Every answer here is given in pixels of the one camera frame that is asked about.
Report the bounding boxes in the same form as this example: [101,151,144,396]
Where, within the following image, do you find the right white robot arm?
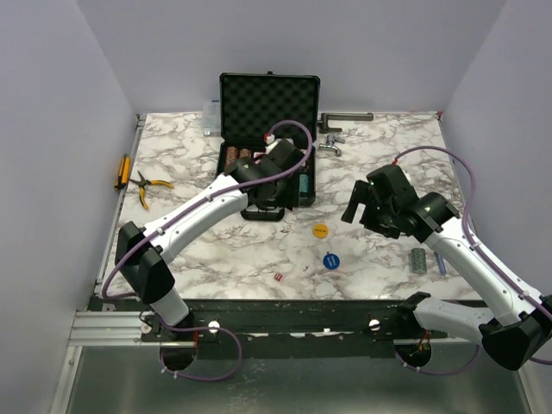
[342,164,551,371]

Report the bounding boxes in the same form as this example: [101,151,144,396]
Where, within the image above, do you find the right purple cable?
[391,146,552,376]

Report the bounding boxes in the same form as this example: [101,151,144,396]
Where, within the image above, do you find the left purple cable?
[101,120,314,381]

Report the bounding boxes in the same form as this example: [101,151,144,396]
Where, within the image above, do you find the yellow round button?
[312,223,329,239]

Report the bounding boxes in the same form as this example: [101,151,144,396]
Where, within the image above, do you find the yellow handled pliers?
[129,171,174,210]

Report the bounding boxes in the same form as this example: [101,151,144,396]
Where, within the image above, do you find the silver metal tap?
[319,134,345,157]

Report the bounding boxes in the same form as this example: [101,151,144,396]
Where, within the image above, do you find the orange black utility knife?
[113,154,131,191]

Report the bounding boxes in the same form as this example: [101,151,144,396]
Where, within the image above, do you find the purple cable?
[391,146,552,376]
[101,120,314,381]

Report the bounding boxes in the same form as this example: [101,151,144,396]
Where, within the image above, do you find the brown chip stack far left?
[224,147,239,171]

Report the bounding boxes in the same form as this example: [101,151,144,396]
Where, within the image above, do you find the black poker set case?
[216,72,320,222]

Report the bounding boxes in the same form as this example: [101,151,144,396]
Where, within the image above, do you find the blue pen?
[435,254,447,276]

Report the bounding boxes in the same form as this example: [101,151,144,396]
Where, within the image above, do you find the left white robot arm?
[115,139,310,341]

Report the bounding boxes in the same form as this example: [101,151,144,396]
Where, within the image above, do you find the clear plastic organizer box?
[201,100,221,137]

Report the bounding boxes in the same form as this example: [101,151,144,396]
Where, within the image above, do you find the grey green chip stack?
[409,248,427,274]

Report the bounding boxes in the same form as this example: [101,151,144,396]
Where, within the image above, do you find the blue round button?
[323,252,341,270]

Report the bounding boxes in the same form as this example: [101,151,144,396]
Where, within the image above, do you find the grey metal door handle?
[317,112,374,134]

